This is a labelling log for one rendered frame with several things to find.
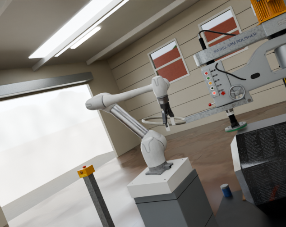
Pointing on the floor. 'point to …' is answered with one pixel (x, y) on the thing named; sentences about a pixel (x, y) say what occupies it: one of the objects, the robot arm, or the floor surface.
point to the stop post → (96, 195)
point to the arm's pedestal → (178, 206)
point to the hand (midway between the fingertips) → (171, 126)
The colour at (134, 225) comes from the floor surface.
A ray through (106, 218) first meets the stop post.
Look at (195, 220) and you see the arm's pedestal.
